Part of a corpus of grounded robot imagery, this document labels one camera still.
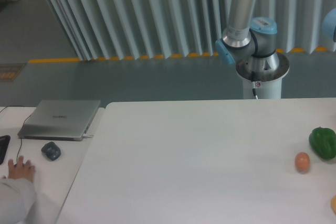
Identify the person's right hand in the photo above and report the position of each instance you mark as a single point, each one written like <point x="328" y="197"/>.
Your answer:
<point x="18" y="173"/>

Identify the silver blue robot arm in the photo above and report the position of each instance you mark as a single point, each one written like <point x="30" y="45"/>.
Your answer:
<point x="255" y="29"/>

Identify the white sleeved forearm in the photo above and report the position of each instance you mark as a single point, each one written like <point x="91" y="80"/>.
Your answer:
<point x="17" y="198"/>

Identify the orange bread piece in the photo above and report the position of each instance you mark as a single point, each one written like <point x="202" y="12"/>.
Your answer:
<point x="333" y="204"/>

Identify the black keyboard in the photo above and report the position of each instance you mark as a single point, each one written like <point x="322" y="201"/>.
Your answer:
<point x="4" y="143"/>

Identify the dark grey earbuds case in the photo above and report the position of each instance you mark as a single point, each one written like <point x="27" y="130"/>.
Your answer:
<point x="51" y="151"/>

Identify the silver closed laptop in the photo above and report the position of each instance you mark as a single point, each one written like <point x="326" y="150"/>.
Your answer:
<point x="63" y="120"/>

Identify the white folding partition screen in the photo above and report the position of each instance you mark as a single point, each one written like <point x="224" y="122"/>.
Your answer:
<point x="162" y="28"/>

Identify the brown egg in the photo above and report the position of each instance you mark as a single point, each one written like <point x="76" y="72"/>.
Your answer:
<point x="302" y="162"/>

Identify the green bell pepper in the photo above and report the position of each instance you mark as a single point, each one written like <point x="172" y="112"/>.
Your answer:
<point x="322" y="141"/>

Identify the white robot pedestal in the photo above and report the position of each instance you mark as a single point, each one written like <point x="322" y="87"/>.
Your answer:
<point x="262" y="90"/>

